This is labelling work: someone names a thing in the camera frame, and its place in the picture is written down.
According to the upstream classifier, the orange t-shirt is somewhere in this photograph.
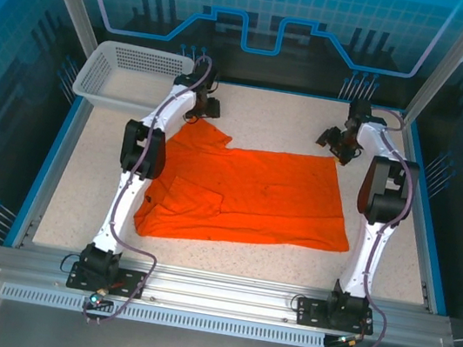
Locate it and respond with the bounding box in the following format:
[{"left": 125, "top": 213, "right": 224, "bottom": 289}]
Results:
[{"left": 129, "top": 110, "right": 367, "bottom": 270}]

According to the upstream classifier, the blue printed backdrop panel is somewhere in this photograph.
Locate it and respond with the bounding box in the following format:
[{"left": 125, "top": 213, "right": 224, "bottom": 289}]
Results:
[{"left": 41, "top": 0, "right": 463, "bottom": 119}]

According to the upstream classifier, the white perforated plastic basket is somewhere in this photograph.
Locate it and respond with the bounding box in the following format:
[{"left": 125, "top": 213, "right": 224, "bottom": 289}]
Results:
[{"left": 70, "top": 35, "right": 198, "bottom": 122}]

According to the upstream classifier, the blue table border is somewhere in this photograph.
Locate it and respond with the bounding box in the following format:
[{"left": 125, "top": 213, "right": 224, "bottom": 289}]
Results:
[{"left": 3, "top": 49, "right": 463, "bottom": 317}]

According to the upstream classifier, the connector with yellow plug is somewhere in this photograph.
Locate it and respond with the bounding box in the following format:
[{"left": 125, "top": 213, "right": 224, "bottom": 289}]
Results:
[{"left": 335, "top": 333, "right": 365, "bottom": 347}]

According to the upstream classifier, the connector with green light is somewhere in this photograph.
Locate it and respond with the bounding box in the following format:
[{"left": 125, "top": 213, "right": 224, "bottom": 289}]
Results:
[{"left": 87, "top": 287, "right": 109, "bottom": 308}]

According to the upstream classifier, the grey right arm cable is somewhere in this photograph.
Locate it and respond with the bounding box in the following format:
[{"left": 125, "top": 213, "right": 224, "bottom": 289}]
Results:
[{"left": 320, "top": 104, "right": 430, "bottom": 347}]

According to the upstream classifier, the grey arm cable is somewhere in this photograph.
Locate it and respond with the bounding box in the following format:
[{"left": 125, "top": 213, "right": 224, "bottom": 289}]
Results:
[
  {"left": 78, "top": 42, "right": 216, "bottom": 337},
  {"left": 320, "top": 104, "right": 430, "bottom": 347}
]

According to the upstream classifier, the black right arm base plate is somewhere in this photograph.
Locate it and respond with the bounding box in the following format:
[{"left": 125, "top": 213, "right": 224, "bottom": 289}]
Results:
[{"left": 293, "top": 295, "right": 378, "bottom": 337}]

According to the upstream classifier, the grey left arm cable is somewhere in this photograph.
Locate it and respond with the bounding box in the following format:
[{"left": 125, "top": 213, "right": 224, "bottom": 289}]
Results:
[{"left": 78, "top": 42, "right": 216, "bottom": 337}]

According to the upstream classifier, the aluminium frame rail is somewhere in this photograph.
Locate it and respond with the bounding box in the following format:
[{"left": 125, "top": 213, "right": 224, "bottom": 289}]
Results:
[{"left": 0, "top": 238, "right": 455, "bottom": 347}]

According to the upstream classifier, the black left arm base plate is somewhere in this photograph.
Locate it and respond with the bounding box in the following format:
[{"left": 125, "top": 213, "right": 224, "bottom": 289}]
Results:
[{"left": 65, "top": 259, "right": 151, "bottom": 302}]

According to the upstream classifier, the slotted grey cable duct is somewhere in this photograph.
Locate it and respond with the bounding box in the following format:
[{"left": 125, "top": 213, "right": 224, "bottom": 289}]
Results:
[{"left": 0, "top": 281, "right": 330, "bottom": 347}]

